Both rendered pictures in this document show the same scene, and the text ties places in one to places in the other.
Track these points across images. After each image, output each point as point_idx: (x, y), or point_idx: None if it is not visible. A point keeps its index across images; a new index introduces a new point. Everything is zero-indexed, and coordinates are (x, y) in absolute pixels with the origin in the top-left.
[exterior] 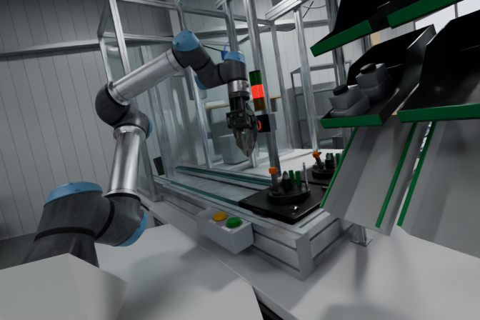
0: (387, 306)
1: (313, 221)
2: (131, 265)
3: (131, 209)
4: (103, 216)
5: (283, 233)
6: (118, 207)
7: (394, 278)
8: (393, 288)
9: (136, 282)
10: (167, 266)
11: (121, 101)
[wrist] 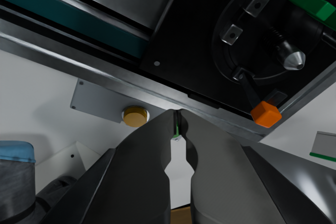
0: (301, 116)
1: (289, 111)
2: (35, 123)
3: (7, 189)
4: (29, 221)
5: (244, 135)
6: (10, 211)
7: (326, 93)
8: (317, 102)
9: (76, 136)
10: (86, 117)
11: None
